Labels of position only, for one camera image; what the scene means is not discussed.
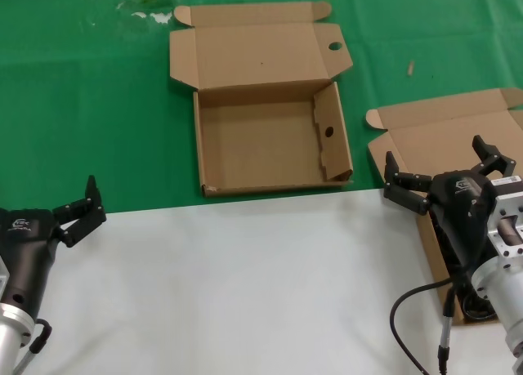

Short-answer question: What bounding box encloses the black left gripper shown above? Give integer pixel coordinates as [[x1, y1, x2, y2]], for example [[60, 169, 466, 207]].
[[0, 174, 108, 315]]

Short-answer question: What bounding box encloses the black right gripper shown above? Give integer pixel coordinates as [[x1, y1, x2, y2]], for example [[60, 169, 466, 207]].
[[382, 135, 519, 270]]

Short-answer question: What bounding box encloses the open cardboard box with hole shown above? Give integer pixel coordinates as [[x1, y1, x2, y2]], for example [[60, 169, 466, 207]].
[[168, 1, 355, 199]]

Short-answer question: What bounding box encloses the green table mat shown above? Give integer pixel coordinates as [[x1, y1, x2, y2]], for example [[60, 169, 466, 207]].
[[0, 0, 523, 215]]

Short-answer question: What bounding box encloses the open cardboard box holding cables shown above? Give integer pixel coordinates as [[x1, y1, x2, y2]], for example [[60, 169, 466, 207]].
[[365, 87, 523, 327]]

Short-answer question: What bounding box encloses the black wrist camera with label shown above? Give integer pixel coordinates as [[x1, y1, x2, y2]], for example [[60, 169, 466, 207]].
[[492, 175, 523, 189]]

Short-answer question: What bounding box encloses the silver camera mount bracket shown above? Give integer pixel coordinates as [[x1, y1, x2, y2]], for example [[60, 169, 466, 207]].
[[485, 182, 523, 270]]

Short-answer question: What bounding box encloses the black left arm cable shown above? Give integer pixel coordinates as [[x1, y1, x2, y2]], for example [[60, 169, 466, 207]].
[[11, 317, 53, 375]]

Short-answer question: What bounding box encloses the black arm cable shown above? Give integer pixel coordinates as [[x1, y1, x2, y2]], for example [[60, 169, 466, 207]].
[[11, 317, 53, 375], [390, 264, 471, 375]]

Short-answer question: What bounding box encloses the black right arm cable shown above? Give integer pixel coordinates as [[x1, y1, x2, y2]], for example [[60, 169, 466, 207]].
[[390, 264, 471, 375]]

